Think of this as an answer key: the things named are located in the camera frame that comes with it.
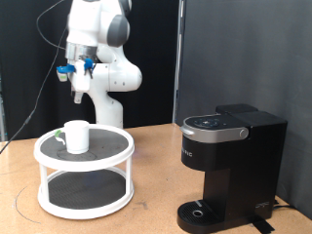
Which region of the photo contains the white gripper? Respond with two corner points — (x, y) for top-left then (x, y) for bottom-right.
(69, 61), (95, 105)

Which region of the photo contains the white mug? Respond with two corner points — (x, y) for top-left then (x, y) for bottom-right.
(54, 119), (91, 155)

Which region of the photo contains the white two-tier turntable shelf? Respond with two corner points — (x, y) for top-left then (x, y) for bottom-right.
(33, 123), (136, 220)

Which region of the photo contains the black Keurig coffee machine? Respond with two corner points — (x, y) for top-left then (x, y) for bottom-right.
(176, 103), (289, 234)

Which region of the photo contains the black tape strip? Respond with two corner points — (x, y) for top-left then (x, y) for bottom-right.
(249, 218), (276, 234)

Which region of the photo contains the blue mounted wrist camera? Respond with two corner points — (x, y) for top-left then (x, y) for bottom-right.
(56, 63), (77, 83)

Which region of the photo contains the blue cable clip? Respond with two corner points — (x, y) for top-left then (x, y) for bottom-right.
(83, 58), (97, 79)

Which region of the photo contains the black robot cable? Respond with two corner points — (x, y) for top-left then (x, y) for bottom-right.
(0, 0), (97, 154)

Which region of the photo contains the black power cord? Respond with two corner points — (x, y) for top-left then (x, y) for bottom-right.
(272, 198), (297, 211)

